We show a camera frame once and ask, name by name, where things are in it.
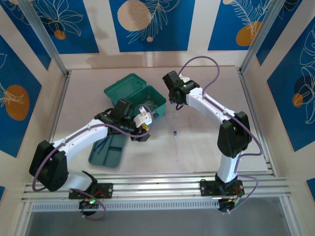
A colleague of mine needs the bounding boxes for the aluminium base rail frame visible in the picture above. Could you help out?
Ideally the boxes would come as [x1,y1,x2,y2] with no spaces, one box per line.
[21,172,292,204]

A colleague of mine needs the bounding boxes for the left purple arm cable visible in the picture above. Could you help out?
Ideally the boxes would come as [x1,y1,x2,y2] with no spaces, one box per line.
[31,105,155,221]

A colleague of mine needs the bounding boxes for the right black controller board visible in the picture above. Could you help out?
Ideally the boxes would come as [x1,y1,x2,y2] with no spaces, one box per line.
[218,198,241,214]

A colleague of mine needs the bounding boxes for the white slotted cable duct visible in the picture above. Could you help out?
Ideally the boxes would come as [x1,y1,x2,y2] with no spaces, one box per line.
[31,200,220,212]

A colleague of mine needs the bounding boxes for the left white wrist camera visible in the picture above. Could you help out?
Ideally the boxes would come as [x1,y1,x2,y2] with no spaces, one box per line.
[134,104,154,129]

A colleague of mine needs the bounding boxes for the green plastic toolbox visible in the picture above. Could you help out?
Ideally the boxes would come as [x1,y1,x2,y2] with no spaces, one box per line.
[103,73,167,122]

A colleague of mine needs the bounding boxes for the green plastic tray insert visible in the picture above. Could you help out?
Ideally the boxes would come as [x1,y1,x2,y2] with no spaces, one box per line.
[88,134,128,169]

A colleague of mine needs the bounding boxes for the aluminium frame post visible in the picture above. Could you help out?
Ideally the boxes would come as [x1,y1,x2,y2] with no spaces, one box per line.
[239,0,303,74]
[17,0,71,77]

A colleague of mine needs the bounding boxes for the blue plastic tweezers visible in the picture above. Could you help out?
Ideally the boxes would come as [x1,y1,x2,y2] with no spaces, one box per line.
[94,138,111,153]

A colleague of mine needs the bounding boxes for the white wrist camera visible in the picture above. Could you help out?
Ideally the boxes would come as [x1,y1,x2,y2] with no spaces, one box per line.
[134,104,154,129]
[178,73,192,85]

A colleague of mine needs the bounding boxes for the aluminium table side rail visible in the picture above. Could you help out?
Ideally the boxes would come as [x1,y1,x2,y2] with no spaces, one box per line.
[36,73,71,182]
[237,68,276,177]

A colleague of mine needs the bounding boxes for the left black controller board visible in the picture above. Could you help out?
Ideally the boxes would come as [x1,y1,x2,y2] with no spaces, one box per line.
[78,198,100,211]

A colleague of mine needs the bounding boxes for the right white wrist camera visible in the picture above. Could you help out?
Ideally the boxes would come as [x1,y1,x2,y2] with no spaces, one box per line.
[178,73,192,85]

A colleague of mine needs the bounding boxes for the black controller board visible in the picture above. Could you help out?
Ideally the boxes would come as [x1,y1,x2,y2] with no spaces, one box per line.
[78,198,100,211]
[218,198,241,214]

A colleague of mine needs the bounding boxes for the grey metal panel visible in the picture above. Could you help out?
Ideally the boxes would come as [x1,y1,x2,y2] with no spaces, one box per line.
[24,211,292,236]

